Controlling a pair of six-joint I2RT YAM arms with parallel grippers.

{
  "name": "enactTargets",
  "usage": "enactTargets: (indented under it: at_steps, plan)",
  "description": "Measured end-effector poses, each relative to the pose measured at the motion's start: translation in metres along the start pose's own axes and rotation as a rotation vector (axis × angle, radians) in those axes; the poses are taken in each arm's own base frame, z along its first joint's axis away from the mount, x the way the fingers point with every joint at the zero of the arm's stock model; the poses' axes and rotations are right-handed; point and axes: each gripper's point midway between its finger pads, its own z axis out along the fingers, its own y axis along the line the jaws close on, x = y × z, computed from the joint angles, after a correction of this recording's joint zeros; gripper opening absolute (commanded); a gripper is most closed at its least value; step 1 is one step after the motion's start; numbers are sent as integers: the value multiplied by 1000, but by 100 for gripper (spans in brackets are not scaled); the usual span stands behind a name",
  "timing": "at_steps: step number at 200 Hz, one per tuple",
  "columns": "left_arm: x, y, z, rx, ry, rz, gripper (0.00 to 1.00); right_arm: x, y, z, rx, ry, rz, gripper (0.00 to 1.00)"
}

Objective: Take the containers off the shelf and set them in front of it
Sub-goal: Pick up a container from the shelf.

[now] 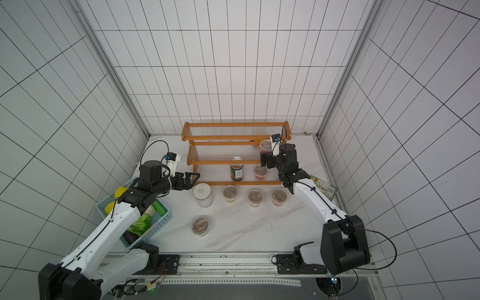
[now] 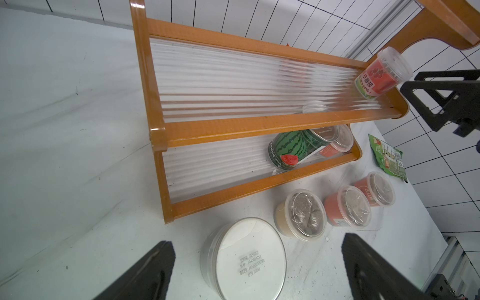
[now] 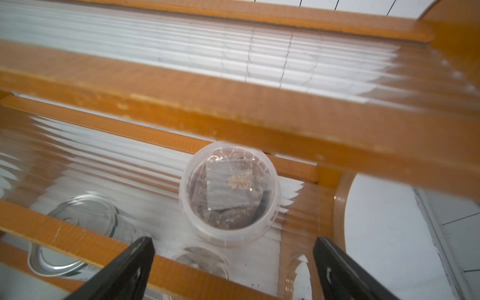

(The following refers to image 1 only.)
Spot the green cucumber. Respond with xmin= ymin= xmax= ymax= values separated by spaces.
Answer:
xmin=152 ymin=201 xmax=167 ymax=216

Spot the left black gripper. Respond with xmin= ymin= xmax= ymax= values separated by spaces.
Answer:
xmin=153 ymin=172 xmax=200 ymax=195

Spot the green seed cup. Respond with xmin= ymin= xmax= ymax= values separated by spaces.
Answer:
xmin=191 ymin=217 xmax=210 ymax=236

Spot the green snack packet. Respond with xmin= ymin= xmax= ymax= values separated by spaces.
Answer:
xmin=311 ymin=175 xmax=338 ymax=201

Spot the red seed cup shelf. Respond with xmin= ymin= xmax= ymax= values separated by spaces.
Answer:
xmin=248 ymin=189 xmax=264 ymax=208
xmin=254 ymin=165 xmax=268 ymax=181

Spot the tall white-lid seed jar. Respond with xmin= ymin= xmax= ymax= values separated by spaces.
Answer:
xmin=192 ymin=182 xmax=214 ymax=208

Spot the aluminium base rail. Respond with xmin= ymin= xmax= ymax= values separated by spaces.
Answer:
xmin=67 ymin=250 xmax=387 ymax=300

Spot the light blue plastic basket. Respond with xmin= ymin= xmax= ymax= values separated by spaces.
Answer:
xmin=96 ymin=178 xmax=171 ymax=250

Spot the red seed cup bottom shelf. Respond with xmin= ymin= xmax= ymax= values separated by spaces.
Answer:
xmin=254 ymin=165 xmax=268 ymax=181

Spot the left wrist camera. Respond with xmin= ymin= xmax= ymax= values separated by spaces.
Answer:
xmin=164 ymin=152 xmax=181 ymax=177

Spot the yellow seed cup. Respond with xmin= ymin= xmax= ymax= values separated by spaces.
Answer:
xmin=222 ymin=185 xmax=238 ymax=203

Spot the yellow green cabbage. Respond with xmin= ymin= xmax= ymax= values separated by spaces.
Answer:
xmin=104 ymin=186 xmax=128 ymax=215

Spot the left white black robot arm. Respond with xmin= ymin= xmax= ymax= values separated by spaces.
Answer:
xmin=38 ymin=160 xmax=200 ymax=300

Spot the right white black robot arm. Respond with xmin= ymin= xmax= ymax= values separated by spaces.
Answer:
xmin=260 ymin=141 xmax=371 ymax=275

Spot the wooden three-tier shelf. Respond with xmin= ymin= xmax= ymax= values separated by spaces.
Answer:
xmin=181 ymin=121 xmax=292 ymax=186

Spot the red seed cup top shelf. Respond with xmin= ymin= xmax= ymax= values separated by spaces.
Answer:
xmin=248 ymin=189 xmax=264 ymax=208

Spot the pale green cabbage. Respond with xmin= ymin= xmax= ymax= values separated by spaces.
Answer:
xmin=127 ymin=214 xmax=152 ymax=237

